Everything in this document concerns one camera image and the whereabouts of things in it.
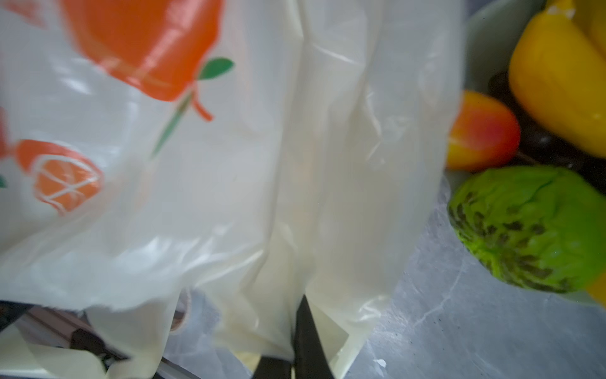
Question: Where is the green bumpy fruit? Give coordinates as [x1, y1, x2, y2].
[448, 166, 605, 294]

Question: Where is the pale green fruit plate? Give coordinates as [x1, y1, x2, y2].
[450, 1, 605, 305]

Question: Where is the dark grape bunch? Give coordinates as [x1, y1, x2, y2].
[488, 71, 605, 193]

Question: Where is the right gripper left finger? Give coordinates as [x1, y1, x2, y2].
[251, 356, 292, 379]

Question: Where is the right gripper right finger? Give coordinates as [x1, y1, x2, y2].
[293, 296, 335, 379]

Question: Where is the yellow banana bunch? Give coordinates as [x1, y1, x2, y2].
[509, 1, 605, 158]

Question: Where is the red yellow mango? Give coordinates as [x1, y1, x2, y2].
[446, 90, 521, 172]

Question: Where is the cream plastic bag orange print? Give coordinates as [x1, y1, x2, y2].
[1, 1, 466, 378]

